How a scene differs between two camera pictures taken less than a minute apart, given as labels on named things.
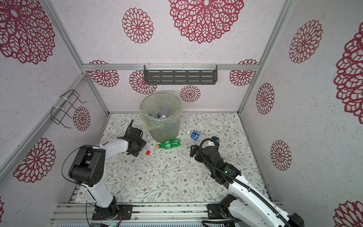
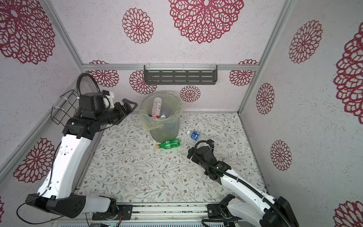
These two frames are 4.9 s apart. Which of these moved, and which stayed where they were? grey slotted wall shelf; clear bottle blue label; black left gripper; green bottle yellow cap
Moved: black left gripper
Stayed: green bottle yellow cap; clear bottle blue label; grey slotted wall shelf
